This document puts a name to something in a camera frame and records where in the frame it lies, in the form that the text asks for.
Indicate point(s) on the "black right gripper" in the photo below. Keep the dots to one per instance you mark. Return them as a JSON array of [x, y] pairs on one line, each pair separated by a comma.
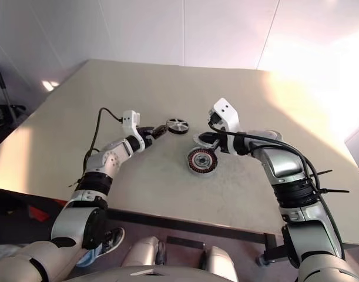
[[222, 144]]

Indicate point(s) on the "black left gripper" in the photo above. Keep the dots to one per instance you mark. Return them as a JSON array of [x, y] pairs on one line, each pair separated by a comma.
[[148, 135]]

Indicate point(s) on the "silver spoked rotor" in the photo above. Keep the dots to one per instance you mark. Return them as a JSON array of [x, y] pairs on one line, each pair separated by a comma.
[[177, 125]]

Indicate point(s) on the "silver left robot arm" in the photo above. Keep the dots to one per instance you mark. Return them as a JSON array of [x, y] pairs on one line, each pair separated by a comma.
[[108, 158]]

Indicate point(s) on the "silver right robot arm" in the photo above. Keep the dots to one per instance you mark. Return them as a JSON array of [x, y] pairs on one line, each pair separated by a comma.
[[285, 164]]

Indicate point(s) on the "round silver motor housing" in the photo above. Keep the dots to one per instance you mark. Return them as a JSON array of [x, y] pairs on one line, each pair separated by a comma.
[[201, 161]]

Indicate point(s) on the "black zip tie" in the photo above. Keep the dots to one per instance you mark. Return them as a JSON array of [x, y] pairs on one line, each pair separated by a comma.
[[324, 172], [335, 191], [73, 185]]

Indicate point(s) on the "dark flat floor bar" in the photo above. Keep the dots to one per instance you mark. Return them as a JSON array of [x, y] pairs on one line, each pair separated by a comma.
[[185, 242]]

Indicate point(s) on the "blue and black sneaker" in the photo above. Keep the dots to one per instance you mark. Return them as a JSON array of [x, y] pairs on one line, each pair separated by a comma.
[[111, 238]]

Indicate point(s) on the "silver robot right leg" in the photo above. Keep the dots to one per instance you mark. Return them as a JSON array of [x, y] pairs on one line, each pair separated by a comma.
[[223, 261]]

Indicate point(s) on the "silver robot leg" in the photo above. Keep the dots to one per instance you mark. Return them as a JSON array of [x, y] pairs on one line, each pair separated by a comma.
[[144, 252], [223, 261]]

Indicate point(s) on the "silver robot left leg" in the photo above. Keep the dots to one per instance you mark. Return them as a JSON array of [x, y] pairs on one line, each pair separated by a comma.
[[144, 252]]

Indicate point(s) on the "silver robot torso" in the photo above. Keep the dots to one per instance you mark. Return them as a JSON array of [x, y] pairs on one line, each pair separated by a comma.
[[152, 273]]

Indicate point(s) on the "red flat floor item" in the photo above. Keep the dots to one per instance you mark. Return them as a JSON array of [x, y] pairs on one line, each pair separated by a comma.
[[38, 213]]

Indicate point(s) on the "grey blue fabric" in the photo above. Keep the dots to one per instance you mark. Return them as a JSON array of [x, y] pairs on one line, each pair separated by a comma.
[[3, 249]]

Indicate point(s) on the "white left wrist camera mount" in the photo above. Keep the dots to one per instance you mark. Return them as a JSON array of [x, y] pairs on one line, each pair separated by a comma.
[[129, 117]]

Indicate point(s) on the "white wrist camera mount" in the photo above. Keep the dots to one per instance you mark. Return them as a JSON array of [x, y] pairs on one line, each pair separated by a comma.
[[129, 117], [226, 111]]

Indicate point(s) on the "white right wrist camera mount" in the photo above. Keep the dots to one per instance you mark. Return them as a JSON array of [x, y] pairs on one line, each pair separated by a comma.
[[226, 111]]

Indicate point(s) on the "black table frame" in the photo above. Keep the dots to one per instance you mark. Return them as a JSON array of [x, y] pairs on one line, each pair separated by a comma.
[[197, 224]]

